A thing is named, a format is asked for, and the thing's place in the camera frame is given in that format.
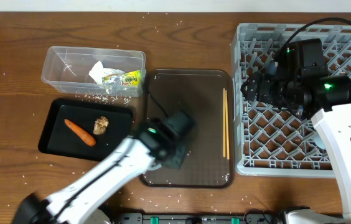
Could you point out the brown food scrap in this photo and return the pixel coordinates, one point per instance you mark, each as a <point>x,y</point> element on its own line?
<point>100,125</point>

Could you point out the wooden chopstick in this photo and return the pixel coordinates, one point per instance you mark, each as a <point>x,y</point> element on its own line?
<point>224,126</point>
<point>227,126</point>

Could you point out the large blue plate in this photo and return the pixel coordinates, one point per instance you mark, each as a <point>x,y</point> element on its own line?
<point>272,68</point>

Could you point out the white tissue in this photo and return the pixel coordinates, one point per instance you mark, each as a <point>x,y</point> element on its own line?
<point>97,72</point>

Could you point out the black plastic tray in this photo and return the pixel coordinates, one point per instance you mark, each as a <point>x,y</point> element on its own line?
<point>58,139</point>

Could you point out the clear plastic bin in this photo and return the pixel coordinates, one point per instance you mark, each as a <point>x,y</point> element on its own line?
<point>67,68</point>

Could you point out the grey dishwasher rack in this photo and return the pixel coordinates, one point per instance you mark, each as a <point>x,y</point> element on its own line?
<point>269,141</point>

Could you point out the orange carrot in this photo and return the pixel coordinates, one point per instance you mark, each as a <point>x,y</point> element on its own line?
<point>81,133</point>

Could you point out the dark brown serving tray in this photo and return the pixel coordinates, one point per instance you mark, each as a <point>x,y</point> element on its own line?
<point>200,94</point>

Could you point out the small blue cup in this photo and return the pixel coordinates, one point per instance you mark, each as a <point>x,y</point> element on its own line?
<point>318,141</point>

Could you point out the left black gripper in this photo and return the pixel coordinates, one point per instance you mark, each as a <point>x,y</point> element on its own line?
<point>179,154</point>

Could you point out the aluminium foil ball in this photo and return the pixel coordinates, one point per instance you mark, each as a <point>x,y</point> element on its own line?
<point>113,84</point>

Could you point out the light blue rice bowl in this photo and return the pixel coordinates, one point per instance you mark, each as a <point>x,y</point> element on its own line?
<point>154,166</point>

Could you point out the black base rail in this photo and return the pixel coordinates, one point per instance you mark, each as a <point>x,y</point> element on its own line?
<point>248,218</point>

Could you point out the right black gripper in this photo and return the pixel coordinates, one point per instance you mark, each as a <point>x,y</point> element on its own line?
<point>253,88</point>

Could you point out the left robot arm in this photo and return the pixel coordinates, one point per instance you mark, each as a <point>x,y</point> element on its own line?
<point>157,140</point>

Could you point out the green snack wrapper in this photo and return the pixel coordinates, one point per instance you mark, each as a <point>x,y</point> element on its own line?
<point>132,78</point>

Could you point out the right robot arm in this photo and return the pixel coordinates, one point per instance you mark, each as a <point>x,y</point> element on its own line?
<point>300,79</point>

